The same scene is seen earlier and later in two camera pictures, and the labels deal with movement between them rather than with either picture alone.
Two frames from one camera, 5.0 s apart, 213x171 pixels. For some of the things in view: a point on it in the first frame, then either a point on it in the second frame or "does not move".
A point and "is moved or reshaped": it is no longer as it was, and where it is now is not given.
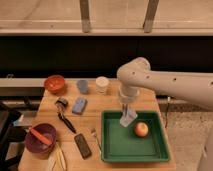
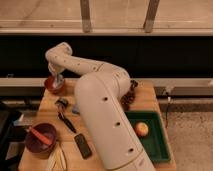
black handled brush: x=61 y=104 does not move
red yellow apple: x=141 y=129 does not move
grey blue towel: x=127 y=117 is moved or reshaped
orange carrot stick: x=40 y=136 does not move
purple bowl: x=37 y=145 does not move
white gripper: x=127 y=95 → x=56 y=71
